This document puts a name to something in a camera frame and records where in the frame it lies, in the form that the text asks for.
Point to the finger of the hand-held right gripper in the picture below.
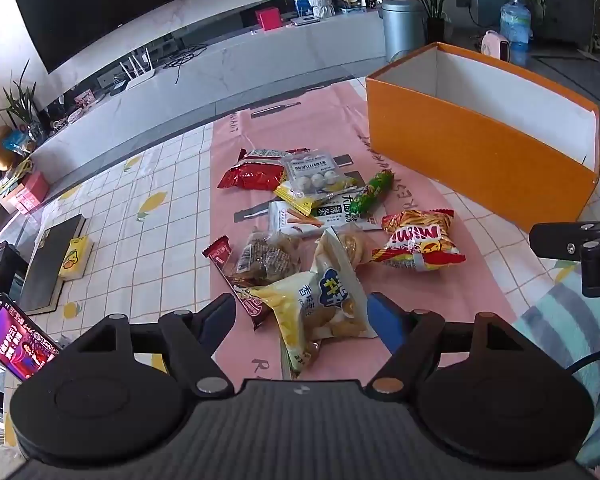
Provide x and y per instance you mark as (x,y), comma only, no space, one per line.
(555,240)

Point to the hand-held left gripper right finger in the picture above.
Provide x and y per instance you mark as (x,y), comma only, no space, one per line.
(385,320)

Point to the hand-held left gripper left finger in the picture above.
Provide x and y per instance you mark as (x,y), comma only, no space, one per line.
(216,316)

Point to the dark red wafer bar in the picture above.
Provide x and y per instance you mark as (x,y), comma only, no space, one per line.
(220,255)

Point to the yellow white chip bag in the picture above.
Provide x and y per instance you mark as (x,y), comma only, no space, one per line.
(320,305)

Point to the clear round cookie packet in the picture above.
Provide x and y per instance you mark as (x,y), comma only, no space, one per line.
(355,245)

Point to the red yellow snack stick bag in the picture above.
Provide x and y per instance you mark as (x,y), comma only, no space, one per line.
(420,240)

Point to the green sausage packet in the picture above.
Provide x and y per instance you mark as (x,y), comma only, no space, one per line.
(375,192)

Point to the orange cardboard box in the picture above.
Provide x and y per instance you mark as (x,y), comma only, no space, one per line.
(455,140)

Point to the pink table runner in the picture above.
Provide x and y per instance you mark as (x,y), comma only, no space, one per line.
(430,300)

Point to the clear brown snack packet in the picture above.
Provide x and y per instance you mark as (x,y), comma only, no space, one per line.
(265,260)

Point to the teal striped fleece cloth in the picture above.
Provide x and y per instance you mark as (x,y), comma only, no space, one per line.
(565,320)

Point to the white green snack packet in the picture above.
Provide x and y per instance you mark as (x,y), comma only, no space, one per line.
(327,219)

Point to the red snack packet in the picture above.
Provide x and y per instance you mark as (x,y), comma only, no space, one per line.
(250,177)

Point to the yellow snack packet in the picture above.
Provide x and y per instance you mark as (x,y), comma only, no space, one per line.
(300,199)

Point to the yellow tissue pack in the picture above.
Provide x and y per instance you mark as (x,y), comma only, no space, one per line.
(75,257)

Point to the white packet with round balls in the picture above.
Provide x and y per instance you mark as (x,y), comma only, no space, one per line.
(310,170)

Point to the black notebook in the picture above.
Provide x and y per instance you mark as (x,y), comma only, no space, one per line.
(50,265)

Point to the pink space heater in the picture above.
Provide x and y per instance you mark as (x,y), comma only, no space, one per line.
(496,45)

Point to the smartphone with lit screen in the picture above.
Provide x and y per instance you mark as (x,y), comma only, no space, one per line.
(17,342)

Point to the blue water jug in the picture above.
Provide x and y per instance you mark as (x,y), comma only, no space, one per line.
(515,22)

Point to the pink storage box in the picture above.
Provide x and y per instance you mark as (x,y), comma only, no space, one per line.
(27,192)

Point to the potted plant in black pot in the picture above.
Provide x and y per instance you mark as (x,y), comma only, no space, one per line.
(437,27)

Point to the white router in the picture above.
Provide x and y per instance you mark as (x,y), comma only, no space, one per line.
(139,77)

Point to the grey metal trash can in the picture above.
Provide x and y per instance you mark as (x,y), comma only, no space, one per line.
(402,30)

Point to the white television cabinet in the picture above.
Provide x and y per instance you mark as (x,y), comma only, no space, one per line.
(260,55)

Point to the leafy green houseplant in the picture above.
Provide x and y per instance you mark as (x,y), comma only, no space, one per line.
(22,102)

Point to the red box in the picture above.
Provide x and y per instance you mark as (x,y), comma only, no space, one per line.
(270,19)

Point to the black flat television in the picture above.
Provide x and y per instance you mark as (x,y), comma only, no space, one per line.
(115,5)

